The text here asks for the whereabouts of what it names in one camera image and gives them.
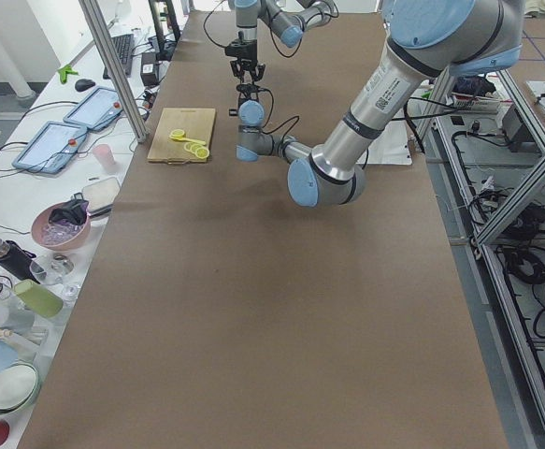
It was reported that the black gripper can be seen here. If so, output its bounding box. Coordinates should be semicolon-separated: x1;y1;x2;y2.
224;39;265;80
228;83;268;115

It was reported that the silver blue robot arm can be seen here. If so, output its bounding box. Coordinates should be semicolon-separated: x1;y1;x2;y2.
224;0;338;83
225;0;525;207

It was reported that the pink plastic cup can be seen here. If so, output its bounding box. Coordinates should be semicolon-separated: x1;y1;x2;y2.
92;144;116;171

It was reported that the green plastic cup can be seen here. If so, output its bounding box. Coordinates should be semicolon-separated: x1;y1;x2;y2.
13;279;64;318

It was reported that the bamboo cutting board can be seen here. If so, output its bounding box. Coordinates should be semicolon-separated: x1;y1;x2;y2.
147;108;216;165

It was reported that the yellow plastic spoon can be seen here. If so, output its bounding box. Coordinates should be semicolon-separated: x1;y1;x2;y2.
183;136;206;145

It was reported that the black keyboard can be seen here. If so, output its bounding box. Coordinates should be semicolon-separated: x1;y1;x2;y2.
111;34;135;77

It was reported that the far teach pendant tablet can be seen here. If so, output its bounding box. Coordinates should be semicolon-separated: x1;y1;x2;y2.
63;86;122;131

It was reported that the teach pendant tablet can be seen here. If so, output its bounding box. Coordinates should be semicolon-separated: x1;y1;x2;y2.
12;121;88;175
63;86;122;131

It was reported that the computer mouse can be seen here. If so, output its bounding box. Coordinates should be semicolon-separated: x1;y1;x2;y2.
74;79;95;93

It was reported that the white rectangular dish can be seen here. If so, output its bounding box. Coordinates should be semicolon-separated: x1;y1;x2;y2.
81;177;121;217

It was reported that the green plastic clamp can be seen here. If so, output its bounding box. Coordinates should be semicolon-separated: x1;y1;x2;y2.
57;64;79;84

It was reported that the near teach pendant tablet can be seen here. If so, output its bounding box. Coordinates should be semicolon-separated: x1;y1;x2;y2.
12;121;88;175

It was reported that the pink bowl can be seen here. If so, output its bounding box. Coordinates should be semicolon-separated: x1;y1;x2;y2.
31;203;91;252

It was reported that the black water bottle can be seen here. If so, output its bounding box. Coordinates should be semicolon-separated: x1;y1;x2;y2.
0;239;37;282

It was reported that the white green rimmed bowl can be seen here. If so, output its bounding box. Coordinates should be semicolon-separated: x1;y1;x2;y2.
0;363;41;414

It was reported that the aluminium frame post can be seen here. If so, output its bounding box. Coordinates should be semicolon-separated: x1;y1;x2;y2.
79;0;148;143

